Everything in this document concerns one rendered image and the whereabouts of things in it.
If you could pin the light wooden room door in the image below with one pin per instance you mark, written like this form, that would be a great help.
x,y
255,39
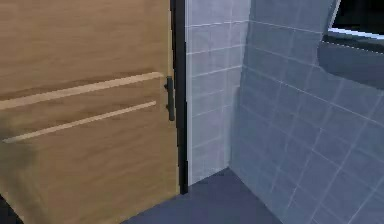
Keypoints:
x,y
83,100

